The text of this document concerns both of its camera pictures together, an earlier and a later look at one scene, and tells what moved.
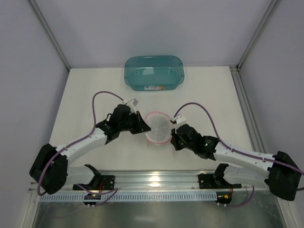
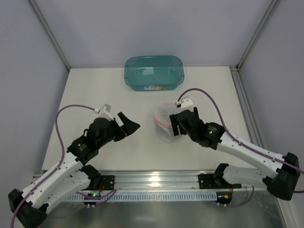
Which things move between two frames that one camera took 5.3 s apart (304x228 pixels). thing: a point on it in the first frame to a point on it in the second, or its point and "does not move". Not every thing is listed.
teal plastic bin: (153, 72) does not move
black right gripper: (177, 137) to (178, 123)
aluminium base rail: (152, 181) does not move
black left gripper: (136, 121) to (119, 129)
